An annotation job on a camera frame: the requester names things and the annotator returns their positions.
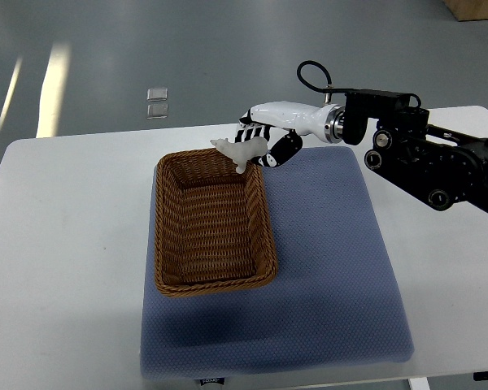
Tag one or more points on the floor outlet plate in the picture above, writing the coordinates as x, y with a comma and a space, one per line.
157, 111
157, 94

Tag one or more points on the white toy bear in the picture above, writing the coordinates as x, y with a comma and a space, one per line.
241, 152

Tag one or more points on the wooden box corner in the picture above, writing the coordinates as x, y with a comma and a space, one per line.
468, 10

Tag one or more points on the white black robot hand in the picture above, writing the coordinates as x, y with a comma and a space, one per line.
297, 120

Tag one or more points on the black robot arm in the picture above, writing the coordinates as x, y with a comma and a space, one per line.
437, 166

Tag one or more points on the lower floor outlet plate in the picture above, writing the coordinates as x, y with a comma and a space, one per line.
157, 111

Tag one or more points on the blue gray mat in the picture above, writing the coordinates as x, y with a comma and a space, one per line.
335, 300

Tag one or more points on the brown wicker basket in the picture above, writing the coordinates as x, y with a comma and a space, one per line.
212, 228

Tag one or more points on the upper floor outlet plate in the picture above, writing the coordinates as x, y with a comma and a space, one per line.
157, 94

